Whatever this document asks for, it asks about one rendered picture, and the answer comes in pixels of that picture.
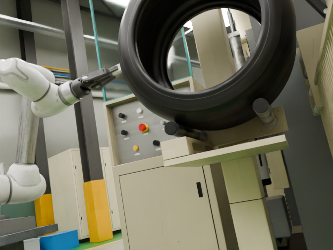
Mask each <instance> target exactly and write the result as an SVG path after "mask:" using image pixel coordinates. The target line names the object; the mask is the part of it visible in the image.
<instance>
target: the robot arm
mask: <svg viewBox="0 0 333 250"><path fill-rule="evenodd" d="M121 72H122V71H121V68H120V64H117V65H115V66H113V67H111V68H107V69H106V67H104V68H101V69H99V70H96V71H94V72H91V73H88V74H84V75H81V78H78V79H76V80H74V81H72V80H70V81H68V82H66V83H64V84H62V85H60V86H57V85H55V76H54V75H53V73H52V72H51V71H49V70H48V69H46V68H44V67H42V66H39V65H35V64H32V63H27V62H25V61H23V60H21V59H18V58H9V59H6V60H0V81H1V82H3V83H6V84H7V85H8V86H9V87H10V88H11V89H13V90H14V91H16V92H17V93H19V94H20V95H22V100H21V110H20V119H19V128H18V137H17V146H16V154H15V163H14V164H12V165H11V166H10V167H9V170H8V172H7V174H6V175H3V174H0V206H1V205H4V204H20V203H27V202H31V201H33V200H36V199H38V198H40V197H41V196H42V195H43V194H44V193H45V191H46V181H45V178H44V177H43V176H42V175H41V174H40V173H39V168H38V167H37V166H36V165H35V164H34V162H35V153H36V144H37V135H38V125H39V118H47V117H51V116H54V115H57V114H59V113H61V112H63V111H64V110H66V109H67V108H68V107H69V106H71V105H73V104H75V103H77V102H79V101H81V100H82V98H83V97H85V96H87V95H89V94H90V91H91V89H95V88H96V87H99V88H100V89H102V88H103V87H104V86H105V85H106V84H108V83H109V82H111V81H112V80H114V79H115V78H116V76H115V75H117V74H119V73H121ZM3 219H9V216H5V215H1V212H0V220H3Z"/></svg>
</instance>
